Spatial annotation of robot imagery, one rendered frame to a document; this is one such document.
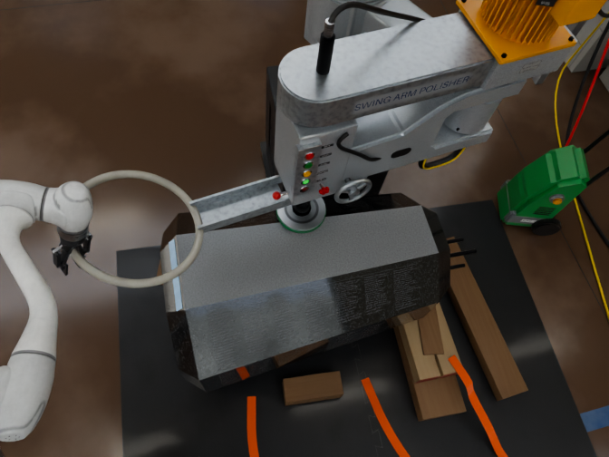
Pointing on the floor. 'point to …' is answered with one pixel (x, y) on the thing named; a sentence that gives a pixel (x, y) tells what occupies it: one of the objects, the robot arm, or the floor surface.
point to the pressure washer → (546, 189)
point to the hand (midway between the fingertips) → (71, 264)
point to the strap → (386, 418)
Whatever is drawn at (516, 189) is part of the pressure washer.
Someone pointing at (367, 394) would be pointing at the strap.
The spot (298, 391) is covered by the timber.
